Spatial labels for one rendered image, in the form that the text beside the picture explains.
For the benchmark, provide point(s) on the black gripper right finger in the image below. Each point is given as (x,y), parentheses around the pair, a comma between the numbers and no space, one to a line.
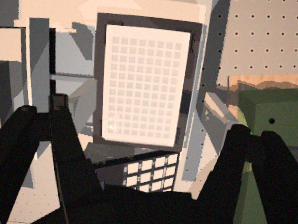
(277,181)

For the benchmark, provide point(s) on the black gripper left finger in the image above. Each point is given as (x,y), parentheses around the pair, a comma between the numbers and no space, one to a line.
(81,193)

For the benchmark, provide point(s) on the white well plate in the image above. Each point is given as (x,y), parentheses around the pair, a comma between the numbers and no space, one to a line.
(162,62)

